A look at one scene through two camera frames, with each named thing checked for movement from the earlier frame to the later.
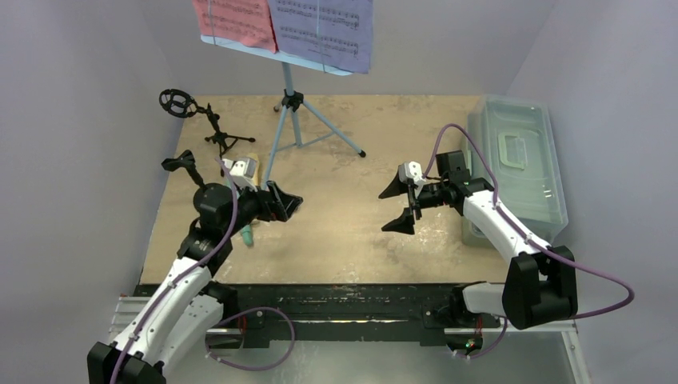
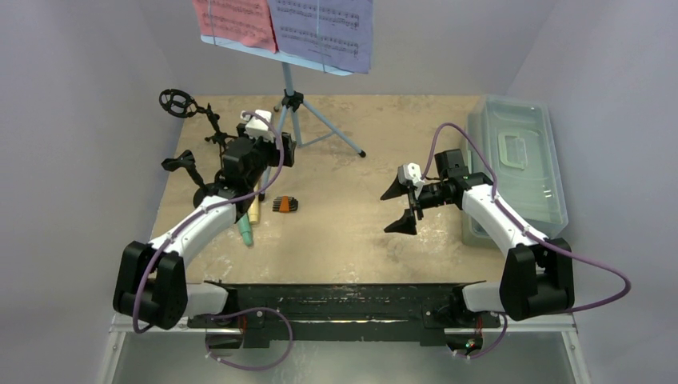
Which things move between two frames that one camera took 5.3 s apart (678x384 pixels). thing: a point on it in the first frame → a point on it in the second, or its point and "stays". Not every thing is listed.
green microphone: [246, 231] stays
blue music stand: [301, 124] stays
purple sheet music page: [338, 34] stays
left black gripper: [281, 206] → [275, 154]
